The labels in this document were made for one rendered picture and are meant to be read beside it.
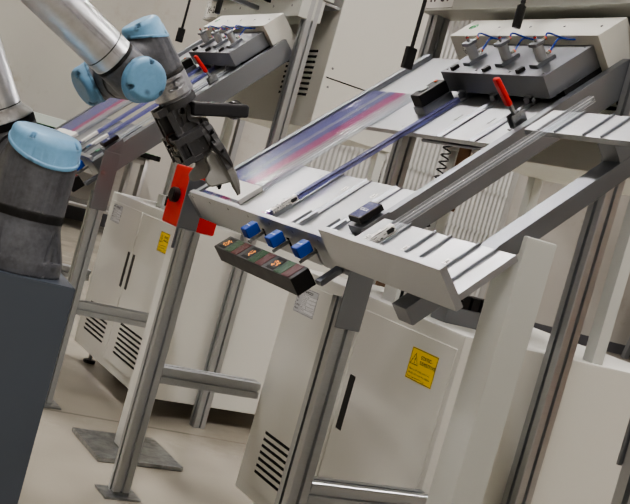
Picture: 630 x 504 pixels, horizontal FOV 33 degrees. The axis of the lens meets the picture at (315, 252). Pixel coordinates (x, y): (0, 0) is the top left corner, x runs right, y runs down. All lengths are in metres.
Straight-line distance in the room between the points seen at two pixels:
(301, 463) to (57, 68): 8.42
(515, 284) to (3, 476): 0.85
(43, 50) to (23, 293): 8.38
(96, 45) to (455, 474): 0.88
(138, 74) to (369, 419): 0.87
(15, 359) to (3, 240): 0.19
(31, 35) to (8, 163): 8.31
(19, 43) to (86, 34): 8.27
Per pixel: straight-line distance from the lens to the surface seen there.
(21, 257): 1.73
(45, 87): 10.05
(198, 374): 2.55
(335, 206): 2.02
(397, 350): 2.17
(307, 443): 1.84
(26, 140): 1.74
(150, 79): 1.79
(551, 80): 2.10
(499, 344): 1.63
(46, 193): 1.74
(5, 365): 1.74
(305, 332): 2.48
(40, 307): 1.73
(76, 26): 1.77
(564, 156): 2.42
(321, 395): 1.82
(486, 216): 11.61
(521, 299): 1.64
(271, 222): 2.04
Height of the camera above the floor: 0.79
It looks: 3 degrees down
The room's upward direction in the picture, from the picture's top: 16 degrees clockwise
